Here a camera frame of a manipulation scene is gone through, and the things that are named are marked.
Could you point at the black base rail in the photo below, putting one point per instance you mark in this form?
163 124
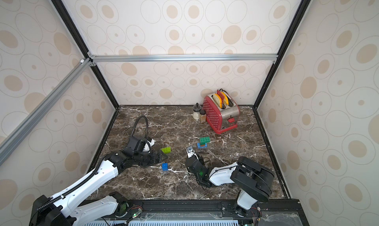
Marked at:
287 212

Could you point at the glass jar with black lid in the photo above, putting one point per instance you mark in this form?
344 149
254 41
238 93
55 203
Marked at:
196 109

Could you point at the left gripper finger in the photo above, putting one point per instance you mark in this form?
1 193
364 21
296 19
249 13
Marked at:
162 157
160 163

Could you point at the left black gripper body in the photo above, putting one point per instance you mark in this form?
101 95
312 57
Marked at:
144 158

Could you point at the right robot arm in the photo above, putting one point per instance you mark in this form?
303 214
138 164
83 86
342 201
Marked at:
254 180

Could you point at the toy bread slice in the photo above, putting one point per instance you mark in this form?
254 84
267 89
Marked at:
220 100

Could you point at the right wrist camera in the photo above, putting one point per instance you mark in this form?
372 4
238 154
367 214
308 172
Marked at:
191 153

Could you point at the left diagonal aluminium rail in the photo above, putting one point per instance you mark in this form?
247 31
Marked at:
9 145

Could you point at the lime green 2x4 lego brick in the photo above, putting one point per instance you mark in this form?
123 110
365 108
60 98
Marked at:
166 150

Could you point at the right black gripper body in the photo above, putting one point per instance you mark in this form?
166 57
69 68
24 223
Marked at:
192 162

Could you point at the light blue 2x4 lego brick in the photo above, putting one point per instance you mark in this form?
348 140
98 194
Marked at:
202 146

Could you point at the red polka dot toaster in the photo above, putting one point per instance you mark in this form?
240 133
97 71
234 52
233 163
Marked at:
221 120

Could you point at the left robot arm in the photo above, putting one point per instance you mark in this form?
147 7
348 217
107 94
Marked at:
65 207

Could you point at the brown spice jar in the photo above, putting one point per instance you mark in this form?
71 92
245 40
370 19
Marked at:
202 116

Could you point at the blue 2x2 lego brick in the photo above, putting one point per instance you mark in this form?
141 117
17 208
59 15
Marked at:
165 166

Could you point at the yellow toy slice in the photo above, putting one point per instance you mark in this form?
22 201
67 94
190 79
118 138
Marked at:
226 99

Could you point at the horizontal aluminium rail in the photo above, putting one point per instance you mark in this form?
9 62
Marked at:
184 58

